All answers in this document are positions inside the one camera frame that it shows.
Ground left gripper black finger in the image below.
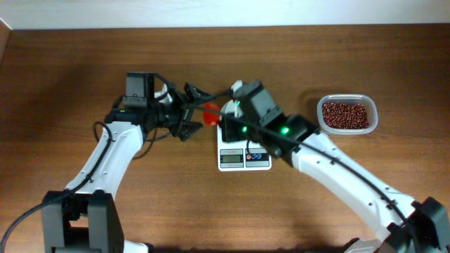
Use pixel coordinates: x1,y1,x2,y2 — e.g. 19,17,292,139
184,83,213,105
177,121,203,142

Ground orange plastic measuring scoop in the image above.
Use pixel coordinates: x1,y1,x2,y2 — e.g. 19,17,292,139
202,103,220,127

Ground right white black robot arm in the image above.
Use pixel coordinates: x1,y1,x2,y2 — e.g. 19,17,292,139
221,80,449,252

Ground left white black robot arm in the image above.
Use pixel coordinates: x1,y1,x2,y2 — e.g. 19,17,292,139
41,72,214,253

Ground white digital kitchen scale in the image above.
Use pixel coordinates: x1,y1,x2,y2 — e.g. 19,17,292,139
217,116,272,171

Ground red adzuki beans in container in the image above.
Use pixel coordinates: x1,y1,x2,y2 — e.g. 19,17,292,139
321,101,370,129

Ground clear plastic food container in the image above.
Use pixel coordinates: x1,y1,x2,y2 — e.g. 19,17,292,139
316,94,378,135

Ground left black camera cable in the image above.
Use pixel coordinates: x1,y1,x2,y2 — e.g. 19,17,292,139
0,72,176,253

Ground black camera cable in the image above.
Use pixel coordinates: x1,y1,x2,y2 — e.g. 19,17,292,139
184,90,423,253
0,72,176,253

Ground right black camera cable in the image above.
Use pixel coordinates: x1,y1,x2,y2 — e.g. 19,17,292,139
184,90,423,253

